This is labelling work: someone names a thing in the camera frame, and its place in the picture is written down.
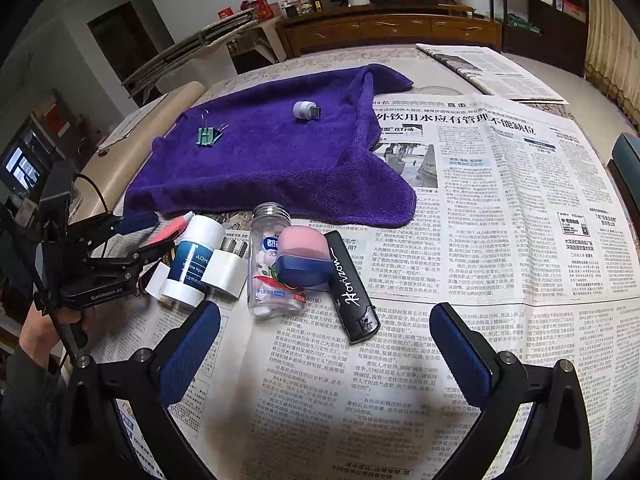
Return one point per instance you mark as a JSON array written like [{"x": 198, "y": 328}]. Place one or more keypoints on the beige curtain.
[{"x": 612, "y": 57}]

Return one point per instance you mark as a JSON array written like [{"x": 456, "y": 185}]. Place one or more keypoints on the white charger cube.
[{"x": 226, "y": 270}]

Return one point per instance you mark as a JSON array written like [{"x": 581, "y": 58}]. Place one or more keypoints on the pink white utility knife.
[{"x": 173, "y": 229}]

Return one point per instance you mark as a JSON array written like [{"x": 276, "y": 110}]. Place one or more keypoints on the paper sheet on bench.
[{"x": 129, "y": 123}]

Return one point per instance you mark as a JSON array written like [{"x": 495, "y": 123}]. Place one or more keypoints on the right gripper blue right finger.
[{"x": 555, "y": 442}]

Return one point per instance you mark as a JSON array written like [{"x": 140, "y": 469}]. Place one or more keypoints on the green binder clip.
[{"x": 209, "y": 135}]

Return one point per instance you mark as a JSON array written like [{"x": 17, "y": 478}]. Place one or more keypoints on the large newspaper sheet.
[{"x": 517, "y": 226}]

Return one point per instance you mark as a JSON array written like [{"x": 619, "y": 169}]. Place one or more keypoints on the beige low bench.
[{"x": 113, "y": 169}]

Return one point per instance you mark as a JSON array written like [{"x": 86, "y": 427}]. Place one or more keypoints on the dark wooden shelf unit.
[{"x": 554, "y": 32}]

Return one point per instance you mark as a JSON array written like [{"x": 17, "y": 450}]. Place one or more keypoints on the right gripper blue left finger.
[{"x": 94, "y": 443}]

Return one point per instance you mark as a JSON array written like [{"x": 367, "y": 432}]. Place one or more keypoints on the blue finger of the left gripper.
[
  {"x": 148, "y": 254},
  {"x": 131, "y": 223}
]

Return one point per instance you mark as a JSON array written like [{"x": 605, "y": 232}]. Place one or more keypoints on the blue cushioned chair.
[{"x": 624, "y": 167}]

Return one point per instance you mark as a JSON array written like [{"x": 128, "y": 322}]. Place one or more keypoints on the wooden tv cabinet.
[{"x": 388, "y": 22}]

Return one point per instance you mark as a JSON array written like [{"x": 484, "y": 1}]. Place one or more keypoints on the folded metal bed frame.
[{"x": 178, "y": 54}]

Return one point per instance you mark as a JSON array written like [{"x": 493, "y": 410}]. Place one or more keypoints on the small white tape roll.
[{"x": 158, "y": 277}]

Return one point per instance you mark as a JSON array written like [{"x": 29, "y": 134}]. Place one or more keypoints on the folded newspaper far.
[{"x": 492, "y": 73}]

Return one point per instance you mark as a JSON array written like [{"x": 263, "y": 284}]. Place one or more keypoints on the pink blue eraser case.
[{"x": 303, "y": 258}]

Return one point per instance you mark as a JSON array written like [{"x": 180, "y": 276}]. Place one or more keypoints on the clear plastic bottle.
[{"x": 266, "y": 296}]

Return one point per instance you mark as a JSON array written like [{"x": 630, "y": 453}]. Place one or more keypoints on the purple towel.
[{"x": 322, "y": 170}]

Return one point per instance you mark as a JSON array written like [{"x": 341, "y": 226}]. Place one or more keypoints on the black Horizon lighter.
[{"x": 352, "y": 302}]

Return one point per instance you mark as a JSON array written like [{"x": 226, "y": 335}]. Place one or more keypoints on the white blue cosmetic bottle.
[{"x": 202, "y": 236}]

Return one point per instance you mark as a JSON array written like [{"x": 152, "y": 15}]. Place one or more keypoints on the left human hand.
[{"x": 39, "y": 336}]

